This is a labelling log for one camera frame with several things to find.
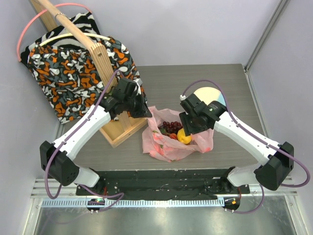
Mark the aluminium corner post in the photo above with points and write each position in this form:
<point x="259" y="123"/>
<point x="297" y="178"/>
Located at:
<point x="282" y="5"/>

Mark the white slotted cable duct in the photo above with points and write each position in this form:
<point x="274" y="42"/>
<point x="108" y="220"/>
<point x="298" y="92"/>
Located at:
<point x="98" y="203"/>

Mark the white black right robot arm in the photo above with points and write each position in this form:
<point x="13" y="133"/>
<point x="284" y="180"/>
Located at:
<point x="272" y="166"/>

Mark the wooden clothes rack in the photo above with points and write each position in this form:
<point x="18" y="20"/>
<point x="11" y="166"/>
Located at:
<point x="115" y="132"/>

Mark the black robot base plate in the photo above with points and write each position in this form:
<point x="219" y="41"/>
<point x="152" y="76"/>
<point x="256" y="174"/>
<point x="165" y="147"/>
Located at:
<point x="159" y="185"/>

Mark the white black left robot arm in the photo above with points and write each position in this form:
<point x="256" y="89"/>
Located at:
<point x="57" y="158"/>

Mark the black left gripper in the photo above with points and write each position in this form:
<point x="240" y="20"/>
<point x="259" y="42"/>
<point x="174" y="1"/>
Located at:
<point x="143" y="111"/>

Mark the dark red grape bunch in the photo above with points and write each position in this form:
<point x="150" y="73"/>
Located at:
<point x="171" y="127"/>

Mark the yellow lemon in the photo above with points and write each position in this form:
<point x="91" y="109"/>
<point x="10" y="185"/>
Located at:
<point x="183" y="138"/>

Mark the orange black patterned garment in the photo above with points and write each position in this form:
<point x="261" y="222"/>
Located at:
<point x="67" y="76"/>

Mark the pink plastic bag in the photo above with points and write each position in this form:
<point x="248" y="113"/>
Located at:
<point x="167" y="149"/>

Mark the pink hanger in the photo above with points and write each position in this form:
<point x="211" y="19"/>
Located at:
<point x="36" y="17"/>

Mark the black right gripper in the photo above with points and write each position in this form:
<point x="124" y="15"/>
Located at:
<point x="188" y="124"/>

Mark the light blue round plate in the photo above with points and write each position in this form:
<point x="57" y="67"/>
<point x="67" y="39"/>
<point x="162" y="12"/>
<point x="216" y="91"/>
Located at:
<point x="209" y="94"/>

